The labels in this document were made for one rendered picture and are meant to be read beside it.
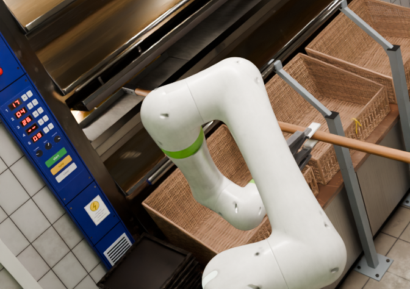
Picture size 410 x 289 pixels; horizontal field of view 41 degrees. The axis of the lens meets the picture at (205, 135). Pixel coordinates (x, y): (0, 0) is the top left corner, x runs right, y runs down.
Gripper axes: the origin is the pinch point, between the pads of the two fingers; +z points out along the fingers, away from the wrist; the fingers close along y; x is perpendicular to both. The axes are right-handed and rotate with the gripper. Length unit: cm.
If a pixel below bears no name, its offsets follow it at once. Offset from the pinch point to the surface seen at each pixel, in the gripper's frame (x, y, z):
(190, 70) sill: -80, 2, 23
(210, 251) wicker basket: -41, 46, -29
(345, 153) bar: -19, 44, 35
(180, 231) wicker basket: -57, 42, -29
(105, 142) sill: -81, 2, -28
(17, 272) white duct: -80, 19, -83
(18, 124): -78, -27, -53
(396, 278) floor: -9, 119, 34
